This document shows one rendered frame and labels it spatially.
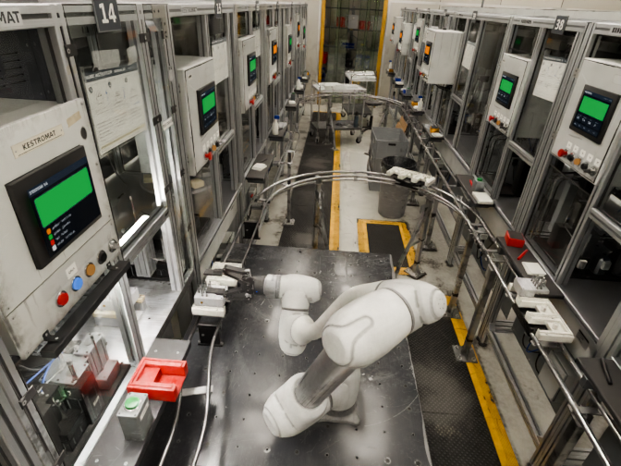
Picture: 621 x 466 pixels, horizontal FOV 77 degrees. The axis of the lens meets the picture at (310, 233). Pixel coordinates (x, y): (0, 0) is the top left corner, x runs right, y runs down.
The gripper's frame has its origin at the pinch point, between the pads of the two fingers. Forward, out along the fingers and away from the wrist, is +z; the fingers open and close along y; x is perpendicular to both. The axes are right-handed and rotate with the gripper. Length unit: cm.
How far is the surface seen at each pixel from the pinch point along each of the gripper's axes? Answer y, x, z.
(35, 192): 57, 47, 18
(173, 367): -16.7, 27.2, 7.2
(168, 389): -16.0, 36.5, 5.1
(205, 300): -21.2, -12.9, 8.5
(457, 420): -111, -30, -126
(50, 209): 52, 45, 18
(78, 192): 51, 35, 18
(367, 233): -111, -238, -85
